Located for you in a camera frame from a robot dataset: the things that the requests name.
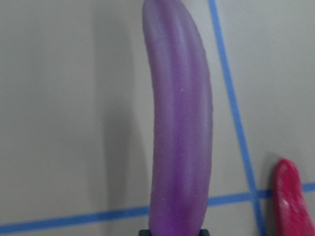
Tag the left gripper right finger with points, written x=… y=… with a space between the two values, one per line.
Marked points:
x=204 y=232

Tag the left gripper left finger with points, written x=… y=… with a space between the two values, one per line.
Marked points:
x=145 y=232

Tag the purple eggplant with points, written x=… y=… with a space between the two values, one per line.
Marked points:
x=183 y=119

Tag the red chili pepper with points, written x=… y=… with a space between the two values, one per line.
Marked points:
x=291 y=212

